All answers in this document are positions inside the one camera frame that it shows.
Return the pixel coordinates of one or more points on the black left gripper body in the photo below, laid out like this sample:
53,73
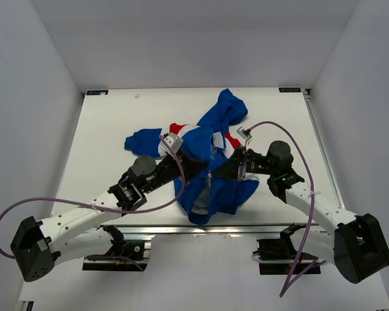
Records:
166,172

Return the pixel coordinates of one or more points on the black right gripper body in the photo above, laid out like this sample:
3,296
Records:
257,164

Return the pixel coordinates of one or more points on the blue white red jacket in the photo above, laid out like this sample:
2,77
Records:
210,141

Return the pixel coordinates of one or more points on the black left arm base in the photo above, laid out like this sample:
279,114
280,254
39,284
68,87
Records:
124,254

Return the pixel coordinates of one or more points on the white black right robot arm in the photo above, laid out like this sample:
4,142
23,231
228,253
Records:
355,244

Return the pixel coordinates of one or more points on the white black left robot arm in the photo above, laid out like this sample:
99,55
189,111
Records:
40,245

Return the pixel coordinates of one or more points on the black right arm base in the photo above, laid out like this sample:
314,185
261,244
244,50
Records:
276,255

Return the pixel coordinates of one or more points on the blue right corner label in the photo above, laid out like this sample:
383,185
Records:
289,90

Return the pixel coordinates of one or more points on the blue corner label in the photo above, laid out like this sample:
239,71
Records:
96,92
289,90

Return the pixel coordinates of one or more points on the blue left corner label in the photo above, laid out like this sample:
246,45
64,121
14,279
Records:
96,92

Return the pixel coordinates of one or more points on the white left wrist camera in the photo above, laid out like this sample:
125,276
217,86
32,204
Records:
171,142

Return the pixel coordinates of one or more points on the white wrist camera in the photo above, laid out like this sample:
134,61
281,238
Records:
171,142
245,135

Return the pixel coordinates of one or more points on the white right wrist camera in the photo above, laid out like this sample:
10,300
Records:
245,135

